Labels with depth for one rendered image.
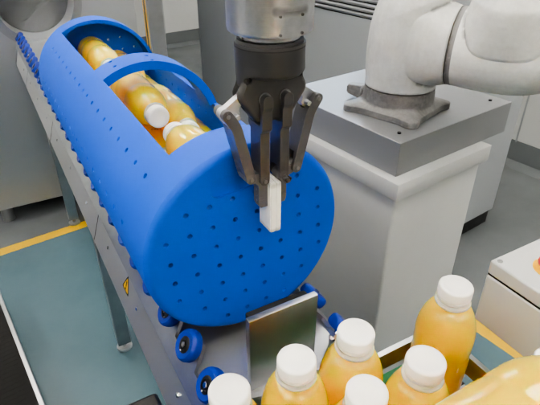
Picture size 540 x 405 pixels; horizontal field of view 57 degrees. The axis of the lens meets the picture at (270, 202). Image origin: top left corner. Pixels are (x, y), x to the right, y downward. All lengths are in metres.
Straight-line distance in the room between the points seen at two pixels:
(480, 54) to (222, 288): 0.64
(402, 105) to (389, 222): 0.25
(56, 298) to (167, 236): 1.80
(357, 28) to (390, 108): 1.41
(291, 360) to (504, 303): 0.30
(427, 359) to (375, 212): 0.61
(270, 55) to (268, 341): 0.35
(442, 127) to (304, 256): 0.50
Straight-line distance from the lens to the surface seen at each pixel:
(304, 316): 0.66
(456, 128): 1.15
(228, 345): 0.75
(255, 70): 0.51
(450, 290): 0.61
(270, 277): 0.72
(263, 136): 0.55
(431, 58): 1.05
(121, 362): 2.03
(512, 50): 1.01
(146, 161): 0.65
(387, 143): 1.03
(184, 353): 0.70
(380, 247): 1.13
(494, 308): 0.70
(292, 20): 0.50
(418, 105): 1.11
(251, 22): 0.49
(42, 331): 2.25
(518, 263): 0.69
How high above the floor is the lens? 1.48
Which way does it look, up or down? 32 degrees down
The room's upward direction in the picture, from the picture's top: straight up
